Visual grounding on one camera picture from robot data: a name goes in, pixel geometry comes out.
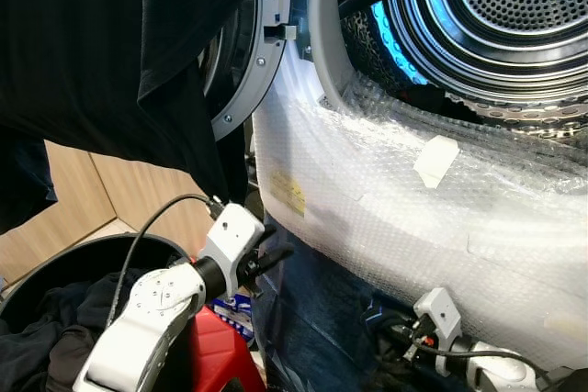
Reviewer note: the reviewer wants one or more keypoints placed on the blue white printed package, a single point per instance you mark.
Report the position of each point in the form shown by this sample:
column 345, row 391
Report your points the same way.
column 234, row 314

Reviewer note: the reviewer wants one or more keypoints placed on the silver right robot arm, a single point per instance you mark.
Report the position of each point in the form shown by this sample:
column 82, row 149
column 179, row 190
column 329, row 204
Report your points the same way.
column 501, row 375

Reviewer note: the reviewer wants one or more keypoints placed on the black garment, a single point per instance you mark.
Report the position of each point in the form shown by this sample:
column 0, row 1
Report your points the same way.
column 92, row 43

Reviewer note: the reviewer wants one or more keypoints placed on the dark clothes pile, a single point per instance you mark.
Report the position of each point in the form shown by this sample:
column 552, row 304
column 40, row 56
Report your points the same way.
column 46, row 328

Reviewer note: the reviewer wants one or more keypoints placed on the white tape piece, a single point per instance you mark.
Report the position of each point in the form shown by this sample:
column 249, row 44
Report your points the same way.
column 435, row 161

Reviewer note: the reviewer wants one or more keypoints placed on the wooden cabinet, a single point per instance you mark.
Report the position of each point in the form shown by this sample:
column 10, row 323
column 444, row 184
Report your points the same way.
column 129, row 195

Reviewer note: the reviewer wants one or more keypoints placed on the black laundry basket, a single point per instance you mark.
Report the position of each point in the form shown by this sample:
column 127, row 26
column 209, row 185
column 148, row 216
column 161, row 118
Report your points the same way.
column 55, row 254

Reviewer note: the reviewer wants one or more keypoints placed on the round grey washer door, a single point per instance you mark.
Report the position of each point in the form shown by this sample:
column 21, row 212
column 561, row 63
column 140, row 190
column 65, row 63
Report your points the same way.
column 267, row 48

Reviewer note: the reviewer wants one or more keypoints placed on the yellow sticker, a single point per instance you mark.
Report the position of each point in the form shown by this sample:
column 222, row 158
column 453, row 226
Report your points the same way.
column 288, row 195

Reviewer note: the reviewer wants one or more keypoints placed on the blue denim jeans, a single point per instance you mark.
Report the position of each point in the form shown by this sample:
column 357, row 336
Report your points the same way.
column 312, row 319

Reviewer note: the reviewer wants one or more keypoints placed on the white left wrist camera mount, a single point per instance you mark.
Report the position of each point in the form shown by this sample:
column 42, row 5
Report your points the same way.
column 230, row 236

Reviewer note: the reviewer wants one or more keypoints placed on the red plastic stool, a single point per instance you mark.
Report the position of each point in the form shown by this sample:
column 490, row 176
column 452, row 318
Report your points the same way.
column 216, row 355

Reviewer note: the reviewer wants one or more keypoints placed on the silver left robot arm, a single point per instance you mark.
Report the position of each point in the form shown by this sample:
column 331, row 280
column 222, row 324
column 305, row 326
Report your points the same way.
column 147, row 319

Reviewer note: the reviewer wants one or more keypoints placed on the bubble-wrapped white washing machine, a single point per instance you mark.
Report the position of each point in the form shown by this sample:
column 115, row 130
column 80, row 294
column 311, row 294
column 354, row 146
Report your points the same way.
column 413, row 245

